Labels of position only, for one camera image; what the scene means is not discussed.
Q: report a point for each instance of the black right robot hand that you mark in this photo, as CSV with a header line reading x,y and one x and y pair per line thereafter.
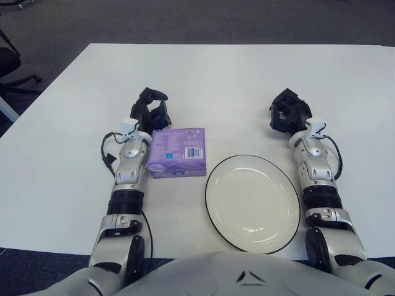
x,y
296,114

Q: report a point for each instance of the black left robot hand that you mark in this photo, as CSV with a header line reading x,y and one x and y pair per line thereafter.
x,y
145,114

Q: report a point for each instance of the purple tissue paper pack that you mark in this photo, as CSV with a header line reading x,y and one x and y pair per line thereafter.
x,y
176,148

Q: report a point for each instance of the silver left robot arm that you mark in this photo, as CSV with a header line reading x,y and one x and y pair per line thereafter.
x,y
129,166

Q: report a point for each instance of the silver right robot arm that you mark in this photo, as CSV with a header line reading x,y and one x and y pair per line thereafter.
x,y
318,172

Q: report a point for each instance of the white plate with black rim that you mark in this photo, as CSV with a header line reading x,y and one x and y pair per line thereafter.
x,y
253,200

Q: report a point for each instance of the black office chair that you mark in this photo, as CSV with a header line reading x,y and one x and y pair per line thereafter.
x,y
9,61

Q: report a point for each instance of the grey robot torso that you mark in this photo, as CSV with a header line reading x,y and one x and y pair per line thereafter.
x,y
216,277

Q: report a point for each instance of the white left wrist mount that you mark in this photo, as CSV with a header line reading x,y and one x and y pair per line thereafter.
x,y
128,124

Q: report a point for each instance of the white wrist mount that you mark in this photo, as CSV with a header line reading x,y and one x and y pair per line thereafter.
x,y
316,124
128,124

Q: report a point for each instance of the white right wrist mount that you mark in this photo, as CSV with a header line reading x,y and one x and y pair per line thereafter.
x,y
316,124

